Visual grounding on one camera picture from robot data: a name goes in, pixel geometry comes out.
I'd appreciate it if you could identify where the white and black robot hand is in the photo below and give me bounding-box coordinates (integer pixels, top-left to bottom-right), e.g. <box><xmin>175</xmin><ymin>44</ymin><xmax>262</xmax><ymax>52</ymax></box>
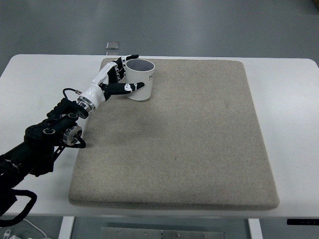
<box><xmin>77</xmin><ymin>55</ymin><xmax>145</xmax><ymax>112</ymax></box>

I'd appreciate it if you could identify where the white ribbed cup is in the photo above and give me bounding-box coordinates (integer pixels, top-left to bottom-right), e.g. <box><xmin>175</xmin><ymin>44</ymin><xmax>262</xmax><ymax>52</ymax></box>
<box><xmin>125</xmin><ymin>59</ymin><xmax>155</xmax><ymax>101</ymax></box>

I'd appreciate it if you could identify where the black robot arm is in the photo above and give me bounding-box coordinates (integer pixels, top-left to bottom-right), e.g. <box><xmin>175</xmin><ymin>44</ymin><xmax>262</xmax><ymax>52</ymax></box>
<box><xmin>0</xmin><ymin>96</ymin><xmax>92</xmax><ymax>214</ymax></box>

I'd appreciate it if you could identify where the silver floor socket plate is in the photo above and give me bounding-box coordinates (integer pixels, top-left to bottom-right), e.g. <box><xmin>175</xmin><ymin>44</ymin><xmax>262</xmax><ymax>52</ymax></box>
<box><xmin>106</xmin><ymin>41</ymin><xmax>120</xmax><ymax>50</ymax></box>

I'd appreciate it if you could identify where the beige felt mat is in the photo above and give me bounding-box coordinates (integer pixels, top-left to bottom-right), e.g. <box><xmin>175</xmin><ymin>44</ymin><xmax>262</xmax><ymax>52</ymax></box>
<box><xmin>69</xmin><ymin>59</ymin><xmax>279</xmax><ymax>211</ymax></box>

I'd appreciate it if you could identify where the white left table leg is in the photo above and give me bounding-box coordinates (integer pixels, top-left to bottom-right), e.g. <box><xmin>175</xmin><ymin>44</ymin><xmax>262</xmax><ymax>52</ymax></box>
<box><xmin>58</xmin><ymin>216</ymin><xmax>75</xmax><ymax>239</ymax></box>

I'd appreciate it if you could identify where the white table leg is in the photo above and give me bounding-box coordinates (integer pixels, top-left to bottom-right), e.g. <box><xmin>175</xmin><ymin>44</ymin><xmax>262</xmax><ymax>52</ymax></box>
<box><xmin>58</xmin><ymin>216</ymin><xmax>75</xmax><ymax>239</ymax></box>
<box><xmin>248</xmin><ymin>219</ymin><xmax>263</xmax><ymax>239</ymax></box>

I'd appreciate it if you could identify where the white right table leg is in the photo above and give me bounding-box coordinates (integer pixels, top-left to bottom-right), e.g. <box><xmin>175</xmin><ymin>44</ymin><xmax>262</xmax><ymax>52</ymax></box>
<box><xmin>248</xmin><ymin>219</ymin><xmax>263</xmax><ymax>239</ymax></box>

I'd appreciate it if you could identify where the black desk control panel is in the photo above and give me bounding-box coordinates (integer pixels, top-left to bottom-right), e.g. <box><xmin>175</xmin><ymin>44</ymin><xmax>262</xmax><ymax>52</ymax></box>
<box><xmin>287</xmin><ymin>219</ymin><xmax>319</xmax><ymax>226</ymax></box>

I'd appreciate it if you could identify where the black sleeved arm cable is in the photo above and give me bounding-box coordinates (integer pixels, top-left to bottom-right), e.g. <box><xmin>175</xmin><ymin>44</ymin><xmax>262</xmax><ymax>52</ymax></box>
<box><xmin>0</xmin><ymin>189</ymin><xmax>38</xmax><ymax>223</ymax></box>

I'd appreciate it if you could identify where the white cable on floor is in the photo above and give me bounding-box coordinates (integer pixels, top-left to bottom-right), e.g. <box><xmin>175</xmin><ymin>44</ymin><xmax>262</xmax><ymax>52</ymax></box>
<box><xmin>0</xmin><ymin>218</ymin><xmax>49</xmax><ymax>239</ymax></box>

